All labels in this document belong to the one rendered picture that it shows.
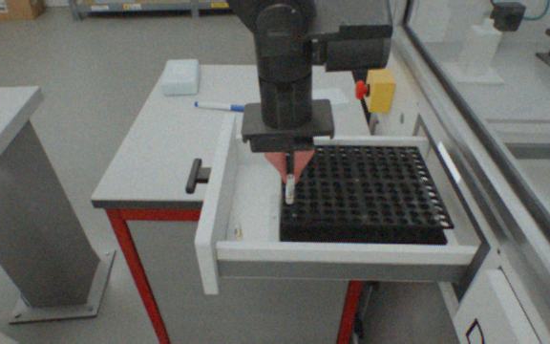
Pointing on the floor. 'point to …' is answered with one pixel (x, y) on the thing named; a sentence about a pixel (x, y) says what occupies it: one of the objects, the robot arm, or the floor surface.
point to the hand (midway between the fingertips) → (290, 175)
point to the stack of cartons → (4, 10)
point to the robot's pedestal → (29, 211)
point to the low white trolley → (113, 182)
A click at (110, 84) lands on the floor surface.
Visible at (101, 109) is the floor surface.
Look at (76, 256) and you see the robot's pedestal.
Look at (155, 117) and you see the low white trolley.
